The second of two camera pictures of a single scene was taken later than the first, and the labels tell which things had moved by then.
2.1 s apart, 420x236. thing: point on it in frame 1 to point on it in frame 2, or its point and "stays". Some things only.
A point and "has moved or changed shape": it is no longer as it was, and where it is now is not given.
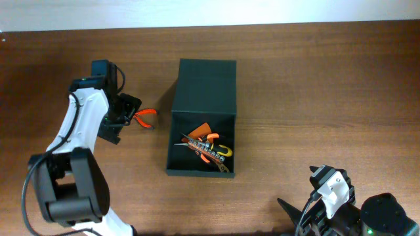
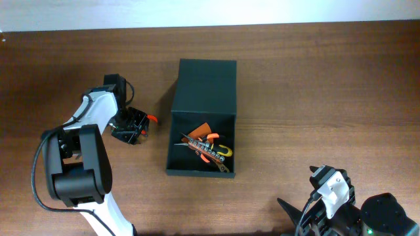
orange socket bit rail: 204,150 stays
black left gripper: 130,105 to 129,137
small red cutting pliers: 144,112 has moved or changed shape
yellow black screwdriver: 222,150 stays
